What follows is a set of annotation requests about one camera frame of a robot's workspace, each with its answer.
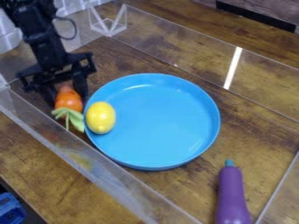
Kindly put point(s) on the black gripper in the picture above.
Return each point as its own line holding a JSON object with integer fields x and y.
{"x": 76, "y": 68}

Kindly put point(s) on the orange toy carrot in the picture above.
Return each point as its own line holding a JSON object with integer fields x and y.
{"x": 68, "y": 107}

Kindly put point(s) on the blue round plate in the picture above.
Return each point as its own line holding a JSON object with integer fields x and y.
{"x": 167, "y": 121}

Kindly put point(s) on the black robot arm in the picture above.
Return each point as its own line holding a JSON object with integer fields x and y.
{"x": 40, "y": 35}

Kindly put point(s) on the yellow toy lemon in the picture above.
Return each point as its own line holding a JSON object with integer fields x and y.
{"x": 101, "y": 117}

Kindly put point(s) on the white checkered curtain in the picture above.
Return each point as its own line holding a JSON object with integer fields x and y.
{"x": 7, "y": 32}

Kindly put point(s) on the blue object at corner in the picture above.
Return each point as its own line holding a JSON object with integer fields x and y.
{"x": 12, "y": 213}

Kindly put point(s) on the purple toy eggplant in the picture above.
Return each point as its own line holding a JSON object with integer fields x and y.
{"x": 233, "y": 210}

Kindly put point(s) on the clear acrylic enclosure wall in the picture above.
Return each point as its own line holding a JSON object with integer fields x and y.
{"x": 242, "y": 61}

